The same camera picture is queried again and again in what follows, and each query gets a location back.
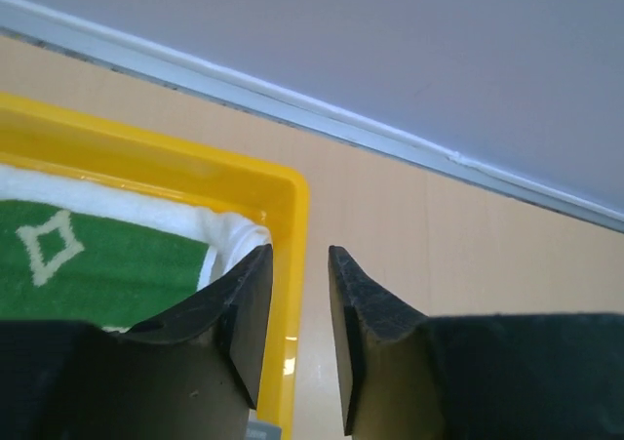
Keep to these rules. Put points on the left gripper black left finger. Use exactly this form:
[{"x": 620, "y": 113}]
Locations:
[{"x": 190, "y": 372}]

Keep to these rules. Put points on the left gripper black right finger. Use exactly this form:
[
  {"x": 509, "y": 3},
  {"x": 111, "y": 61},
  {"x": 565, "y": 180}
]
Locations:
[{"x": 406, "y": 375}]

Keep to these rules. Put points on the white terry towel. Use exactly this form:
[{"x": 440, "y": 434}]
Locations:
[{"x": 229, "y": 236}]

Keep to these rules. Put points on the green frog pattern towel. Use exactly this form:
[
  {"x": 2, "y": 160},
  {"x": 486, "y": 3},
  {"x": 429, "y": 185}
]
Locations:
[{"x": 58, "y": 264}]

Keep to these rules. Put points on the yellow plastic tray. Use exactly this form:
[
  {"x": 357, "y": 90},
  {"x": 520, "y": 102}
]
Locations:
[{"x": 55, "y": 140}]

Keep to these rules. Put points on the aluminium rail back edge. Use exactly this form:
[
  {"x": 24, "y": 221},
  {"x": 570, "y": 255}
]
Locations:
[{"x": 146, "y": 60}]

